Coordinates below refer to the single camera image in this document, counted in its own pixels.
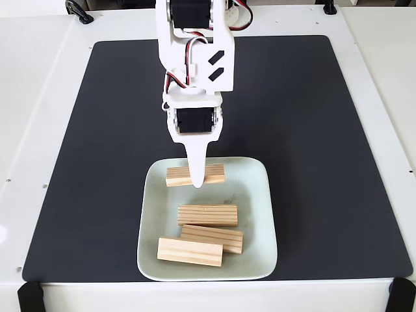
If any grooved wooden block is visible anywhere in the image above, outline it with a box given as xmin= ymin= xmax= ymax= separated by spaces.
xmin=156 ymin=237 xmax=224 ymax=268
xmin=177 ymin=204 xmax=239 ymax=228
xmin=165 ymin=163 xmax=226 ymax=188
xmin=180 ymin=224 xmax=245 ymax=255

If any black table mat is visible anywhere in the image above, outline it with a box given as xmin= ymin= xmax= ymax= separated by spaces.
xmin=21 ymin=34 xmax=413 ymax=283

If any pale green square plate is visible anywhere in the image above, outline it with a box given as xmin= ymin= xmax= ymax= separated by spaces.
xmin=136 ymin=157 xmax=278 ymax=282

